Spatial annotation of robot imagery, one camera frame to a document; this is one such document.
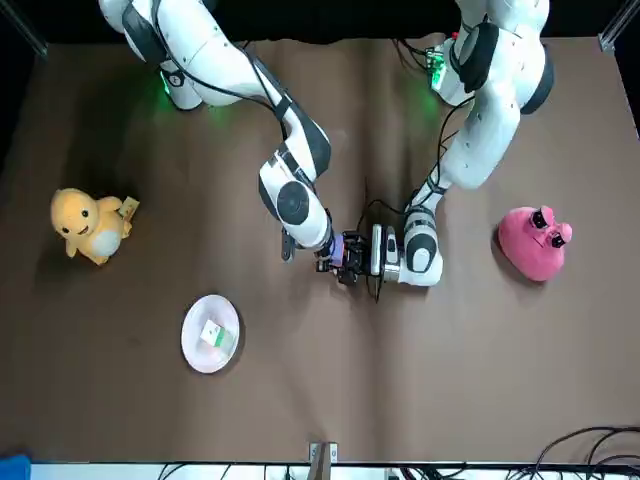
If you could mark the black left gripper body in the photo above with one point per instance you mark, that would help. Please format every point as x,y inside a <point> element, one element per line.
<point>362,257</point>

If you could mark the purple foam block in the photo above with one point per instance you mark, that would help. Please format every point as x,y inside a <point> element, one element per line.
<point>338,249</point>

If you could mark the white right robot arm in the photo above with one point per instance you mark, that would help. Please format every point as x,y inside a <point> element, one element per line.
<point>200,55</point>

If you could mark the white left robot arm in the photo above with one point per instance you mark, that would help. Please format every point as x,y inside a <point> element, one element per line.
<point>480,125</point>

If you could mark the white round plate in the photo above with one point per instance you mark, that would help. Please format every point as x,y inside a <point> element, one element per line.
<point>210,307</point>

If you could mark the pink plush toy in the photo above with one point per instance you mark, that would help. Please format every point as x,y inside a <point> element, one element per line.
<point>532,245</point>

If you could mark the yellow plush toy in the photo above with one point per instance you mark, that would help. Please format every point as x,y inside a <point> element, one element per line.
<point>90,225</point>

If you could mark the blue plastic tray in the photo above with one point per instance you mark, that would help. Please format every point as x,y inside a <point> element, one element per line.
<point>12,467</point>

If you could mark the aluminium frame post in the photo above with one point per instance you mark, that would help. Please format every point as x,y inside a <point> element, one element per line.
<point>612,32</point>
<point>322,457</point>
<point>27,31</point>

